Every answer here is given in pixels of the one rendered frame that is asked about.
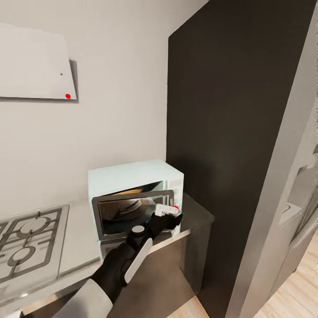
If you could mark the popcorn bag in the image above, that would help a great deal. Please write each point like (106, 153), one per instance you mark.
(129, 191)

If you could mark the microwave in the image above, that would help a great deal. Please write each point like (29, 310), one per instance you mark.
(114, 216)

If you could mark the burner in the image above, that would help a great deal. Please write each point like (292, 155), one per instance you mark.
(30, 251)

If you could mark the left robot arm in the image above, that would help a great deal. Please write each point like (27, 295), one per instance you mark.
(98, 295)

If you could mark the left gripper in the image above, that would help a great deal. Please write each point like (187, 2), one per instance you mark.
(167, 221)

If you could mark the range hood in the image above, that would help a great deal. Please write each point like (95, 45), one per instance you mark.
(34, 64)

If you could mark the fridge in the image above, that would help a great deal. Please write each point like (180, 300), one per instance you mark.
(242, 127)

